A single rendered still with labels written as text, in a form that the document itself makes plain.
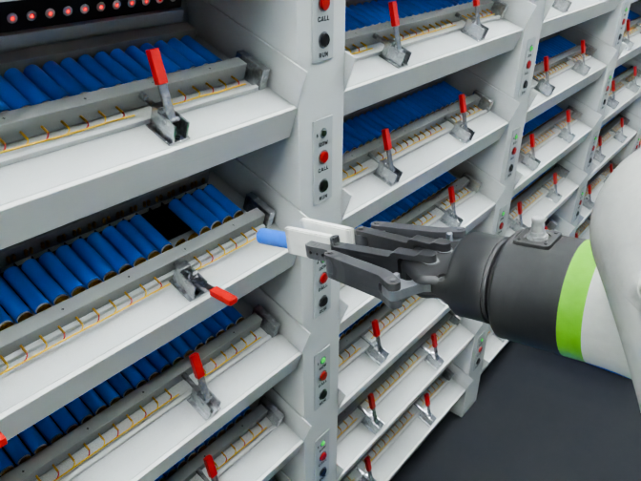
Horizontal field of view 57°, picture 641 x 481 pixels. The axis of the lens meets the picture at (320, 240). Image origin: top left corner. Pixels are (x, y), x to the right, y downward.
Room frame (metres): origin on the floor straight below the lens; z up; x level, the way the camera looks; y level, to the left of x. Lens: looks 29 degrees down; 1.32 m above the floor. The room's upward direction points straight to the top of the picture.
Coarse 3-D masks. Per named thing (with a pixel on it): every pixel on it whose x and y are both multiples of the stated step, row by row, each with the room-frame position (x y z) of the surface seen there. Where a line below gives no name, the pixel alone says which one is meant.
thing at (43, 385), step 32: (192, 192) 0.78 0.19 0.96; (224, 192) 0.80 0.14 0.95; (256, 192) 0.78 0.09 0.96; (288, 224) 0.74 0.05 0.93; (32, 256) 0.60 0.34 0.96; (224, 256) 0.67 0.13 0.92; (256, 256) 0.68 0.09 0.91; (288, 256) 0.71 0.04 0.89; (224, 288) 0.62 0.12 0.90; (96, 320) 0.53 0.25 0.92; (128, 320) 0.54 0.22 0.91; (160, 320) 0.55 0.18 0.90; (192, 320) 0.59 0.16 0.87; (32, 352) 0.47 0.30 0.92; (64, 352) 0.48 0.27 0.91; (96, 352) 0.49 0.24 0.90; (128, 352) 0.51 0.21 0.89; (0, 384) 0.43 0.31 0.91; (32, 384) 0.44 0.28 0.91; (64, 384) 0.45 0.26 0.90; (96, 384) 0.49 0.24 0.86; (0, 416) 0.40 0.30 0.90; (32, 416) 0.43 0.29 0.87
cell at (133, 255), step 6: (108, 228) 0.65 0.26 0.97; (114, 228) 0.65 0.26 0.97; (102, 234) 0.64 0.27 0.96; (108, 234) 0.64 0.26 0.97; (114, 234) 0.64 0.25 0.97; (120, 234) 0.64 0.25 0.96; (108, 240) 0.64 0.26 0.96; (114, 240) 0.63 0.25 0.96; (120, 240) 0.63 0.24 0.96; (126, 240) 0.63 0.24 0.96; (114, 246) 0.63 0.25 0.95; (120, 246) 0.62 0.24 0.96; (126, 246) 0.62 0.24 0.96; (132, 246) 0.63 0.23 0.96; (120, 252) 0.62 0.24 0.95; (126, 252) 0.62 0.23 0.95; (132, 252) 0.62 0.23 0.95; (138, 252) 0.62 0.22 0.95; (126, 258) 0.61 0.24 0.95; (132, 258) 0.61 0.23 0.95; (138, 258) 0.61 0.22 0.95; (144, 258) 0.62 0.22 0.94; (132, 264) 0.61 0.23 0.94
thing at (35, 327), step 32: (224, 224) 0.70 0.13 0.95; (256, 224) 0.73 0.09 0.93; (160, 256) 0.62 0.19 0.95; (192, 256) 0.64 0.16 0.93; (96, 288) 0.55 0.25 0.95; (128, 288) 0.57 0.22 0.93; (160, 288) 0.58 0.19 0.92; (32, 320) 0.49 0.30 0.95; (64, 320) 0.51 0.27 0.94; (0, 352) 0.45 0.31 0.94
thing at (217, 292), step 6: (192, 276) 0.59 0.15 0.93; (192, 282) 0.59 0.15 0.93; (198, 282) 0.59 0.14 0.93; (204, 282) 0.59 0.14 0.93; (204, 288) 0.58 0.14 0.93; (210, 288) 0.58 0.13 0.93; (216, 288) 0.57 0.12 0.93; (210, 294) 0.57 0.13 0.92; (216, 294) 0.56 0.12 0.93; (222, 294) 0.56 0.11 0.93; (228, 294) 0.56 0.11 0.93; (222, 300) 0.56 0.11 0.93; (228, 300) 0.55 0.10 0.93; (234, 300) 0.55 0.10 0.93
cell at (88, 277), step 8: (64, 248) 0.60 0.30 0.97; (56, 256) 0.60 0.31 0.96; (64, 256) 0.59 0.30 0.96; (72, 256) 0.59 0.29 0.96; (64, 264) 0.59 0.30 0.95; (72, 264) 0.58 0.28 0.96; (80, 264) 0.58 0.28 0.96; (72, 272) 0.58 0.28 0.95; (80, 272) 0.57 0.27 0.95; (88, 272) 0.57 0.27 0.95; (80, 280) 0.57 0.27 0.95; (88, 280) 0.56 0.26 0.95; (88, 288) 0.56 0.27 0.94
